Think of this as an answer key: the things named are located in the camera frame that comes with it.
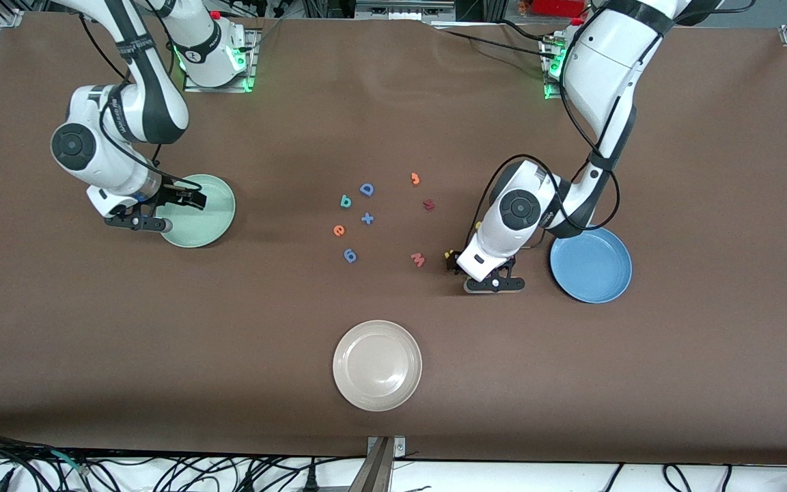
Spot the blue plate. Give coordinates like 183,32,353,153
549,227,633,304

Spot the red box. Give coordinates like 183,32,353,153
529,0,587,18

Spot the metal frame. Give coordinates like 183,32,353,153
355,0,457,23

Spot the mint green plate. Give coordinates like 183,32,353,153
158,174,237,249

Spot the black floor cable with plug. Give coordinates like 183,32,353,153
243,456,340,492

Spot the aluminium profile bar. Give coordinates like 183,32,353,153
348,437,395,492

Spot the beige plate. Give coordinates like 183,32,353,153
332,319,424,412

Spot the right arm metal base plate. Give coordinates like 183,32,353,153
183,27,261,94

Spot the teal floor cable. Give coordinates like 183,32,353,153
51,449,87,474

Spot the black table cable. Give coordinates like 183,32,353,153
428,26,558,62
493,19,548,42

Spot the small metal bracket plate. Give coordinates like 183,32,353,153
366,435,407,459

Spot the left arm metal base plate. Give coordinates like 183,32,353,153
540,34,570,102

